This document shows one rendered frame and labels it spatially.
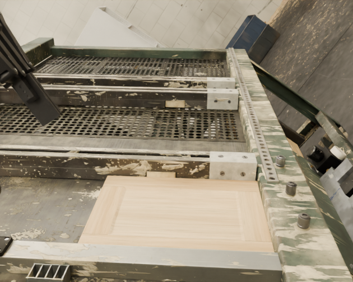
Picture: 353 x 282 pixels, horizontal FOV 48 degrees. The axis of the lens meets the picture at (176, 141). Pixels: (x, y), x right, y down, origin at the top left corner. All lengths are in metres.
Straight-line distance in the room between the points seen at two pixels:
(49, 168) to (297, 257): 0.69
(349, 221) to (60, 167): 0.75
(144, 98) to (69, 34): 4.86
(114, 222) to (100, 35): 4.09
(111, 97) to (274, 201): 0.92
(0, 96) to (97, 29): 3.19
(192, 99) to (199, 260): 0.94
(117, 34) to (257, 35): 1.76
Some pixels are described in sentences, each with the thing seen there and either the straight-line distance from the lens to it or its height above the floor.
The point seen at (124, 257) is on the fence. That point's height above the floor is 1.15.
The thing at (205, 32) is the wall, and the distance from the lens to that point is 6.23.
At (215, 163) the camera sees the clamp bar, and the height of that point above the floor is 1.01.
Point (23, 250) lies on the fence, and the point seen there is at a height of 1.32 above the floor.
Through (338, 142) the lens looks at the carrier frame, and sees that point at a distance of 2.34.
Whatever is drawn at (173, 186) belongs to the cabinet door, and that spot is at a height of 1.08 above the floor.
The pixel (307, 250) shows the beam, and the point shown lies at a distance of 0.83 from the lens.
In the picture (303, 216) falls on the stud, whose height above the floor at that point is 0.87.
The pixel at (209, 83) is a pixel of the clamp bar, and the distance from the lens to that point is 1.77.
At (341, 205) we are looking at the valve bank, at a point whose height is 0.74.
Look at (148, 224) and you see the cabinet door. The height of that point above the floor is 1.11.
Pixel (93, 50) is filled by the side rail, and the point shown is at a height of 1.59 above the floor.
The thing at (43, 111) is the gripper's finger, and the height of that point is 1.40.
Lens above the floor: 1.33
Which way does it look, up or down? 11 degrees down
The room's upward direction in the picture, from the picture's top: 57 degrees counter-clockwise
